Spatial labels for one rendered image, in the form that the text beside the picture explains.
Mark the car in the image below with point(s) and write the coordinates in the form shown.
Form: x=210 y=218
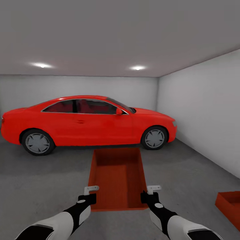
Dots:
x=85 y=120

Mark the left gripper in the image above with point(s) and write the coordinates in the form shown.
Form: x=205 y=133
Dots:
x=91 y=197

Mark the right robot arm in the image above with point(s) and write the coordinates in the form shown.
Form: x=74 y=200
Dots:
x=174 y=226

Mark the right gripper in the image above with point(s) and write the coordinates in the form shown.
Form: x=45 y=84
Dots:
x=145 y=197

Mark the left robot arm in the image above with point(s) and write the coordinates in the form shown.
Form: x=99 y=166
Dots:
x=62 y=225

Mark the storage box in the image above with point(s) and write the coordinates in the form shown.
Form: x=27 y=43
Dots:
x=229 y=204
x=120 y=176

